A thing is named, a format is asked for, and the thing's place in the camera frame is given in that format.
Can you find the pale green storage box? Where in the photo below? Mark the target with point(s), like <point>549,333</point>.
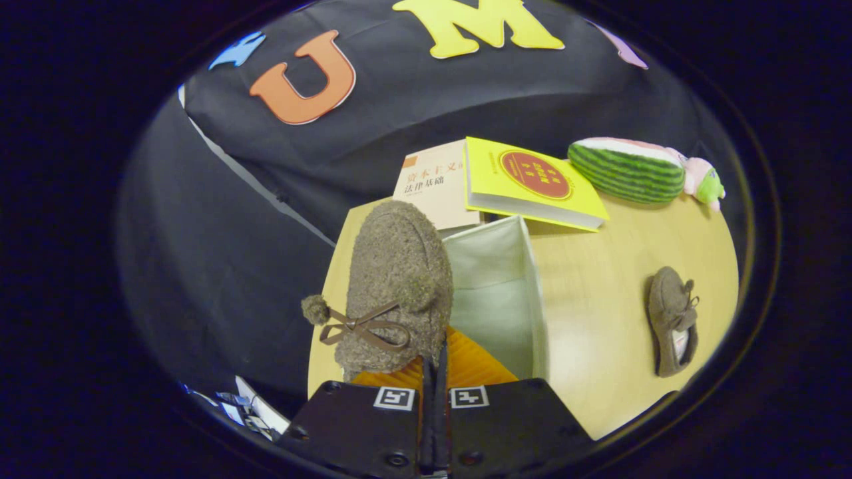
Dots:
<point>492,299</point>

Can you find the yellow book with red circle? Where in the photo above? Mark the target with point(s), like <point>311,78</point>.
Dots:
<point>486,173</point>

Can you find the watermelon slice plush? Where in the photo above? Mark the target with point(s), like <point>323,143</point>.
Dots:
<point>626,176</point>

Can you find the brown fuzzy shoe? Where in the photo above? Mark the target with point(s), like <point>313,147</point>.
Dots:
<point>393,266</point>
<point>665,306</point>

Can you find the pink and green plush toy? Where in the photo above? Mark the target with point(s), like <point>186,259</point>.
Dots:
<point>699,176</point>

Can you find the beige book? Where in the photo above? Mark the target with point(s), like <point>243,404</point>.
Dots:
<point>432,199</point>

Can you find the black backdrop cloth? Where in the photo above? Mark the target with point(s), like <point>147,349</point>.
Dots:
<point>399,100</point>

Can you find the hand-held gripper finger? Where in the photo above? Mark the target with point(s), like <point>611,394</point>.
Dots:
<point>442,412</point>
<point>429,412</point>

